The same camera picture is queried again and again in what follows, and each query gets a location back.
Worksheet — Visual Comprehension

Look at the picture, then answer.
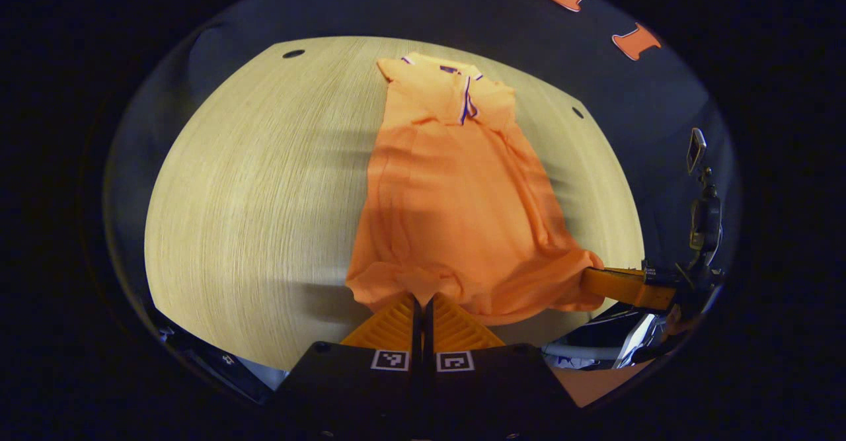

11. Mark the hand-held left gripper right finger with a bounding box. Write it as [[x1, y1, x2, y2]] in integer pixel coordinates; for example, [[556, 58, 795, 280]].
[[424, 294, 584, 441]]

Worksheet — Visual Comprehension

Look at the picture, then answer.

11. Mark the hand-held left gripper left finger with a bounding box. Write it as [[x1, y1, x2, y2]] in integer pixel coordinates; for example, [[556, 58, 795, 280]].
[[272, 294, 424, 441]]

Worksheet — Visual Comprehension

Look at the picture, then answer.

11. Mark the orange T-shirt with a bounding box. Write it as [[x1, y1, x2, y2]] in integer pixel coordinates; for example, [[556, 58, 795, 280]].
[[344, 52, 606, 327]]

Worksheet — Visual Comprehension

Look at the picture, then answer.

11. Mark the shiny white grey object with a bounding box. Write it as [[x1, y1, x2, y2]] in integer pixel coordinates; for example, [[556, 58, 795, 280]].
[[542, 301, 667, 370]]

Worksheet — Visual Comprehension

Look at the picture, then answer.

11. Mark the black backdrop cloth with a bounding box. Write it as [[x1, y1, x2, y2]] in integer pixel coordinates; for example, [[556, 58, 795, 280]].
[[102, 0, 740, 336]]

